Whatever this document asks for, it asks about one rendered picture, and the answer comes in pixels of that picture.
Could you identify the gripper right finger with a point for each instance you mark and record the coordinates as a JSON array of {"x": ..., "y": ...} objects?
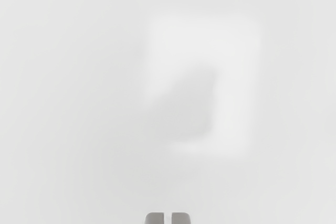
[{"x": 180, "y": 218}]

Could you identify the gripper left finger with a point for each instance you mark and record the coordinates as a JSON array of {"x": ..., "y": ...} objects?
[{"x": 155, "y": 218}]

